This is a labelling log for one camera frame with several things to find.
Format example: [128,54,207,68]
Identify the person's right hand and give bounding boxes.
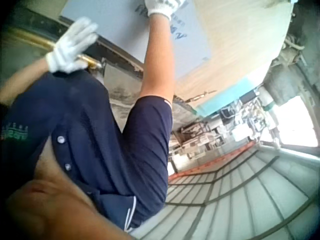
[144,0,187,22]

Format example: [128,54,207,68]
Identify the person's left hand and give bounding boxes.
[45,16,99,75]

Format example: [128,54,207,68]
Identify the grey-blue printed board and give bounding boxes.
[59,0,213,80]

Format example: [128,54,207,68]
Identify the gold metal bar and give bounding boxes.
[8,26,103,70]

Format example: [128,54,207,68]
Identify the teal foam board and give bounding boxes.
[194,75,264,119]

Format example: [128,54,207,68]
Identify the light wood panel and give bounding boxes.
[172,0,295,111]

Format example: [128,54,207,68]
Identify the cluttered workshop racks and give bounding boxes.
[167,84,283,176]

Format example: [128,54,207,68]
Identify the orange beam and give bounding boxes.
[166,141,261,181]

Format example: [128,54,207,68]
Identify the white pipe with green band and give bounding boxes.
[258,84,279,114]

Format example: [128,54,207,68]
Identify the grey metal grid panel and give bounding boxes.
[139,147,320,240]

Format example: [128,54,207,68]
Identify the dark metal frame rail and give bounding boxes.
[23,6,146,74]

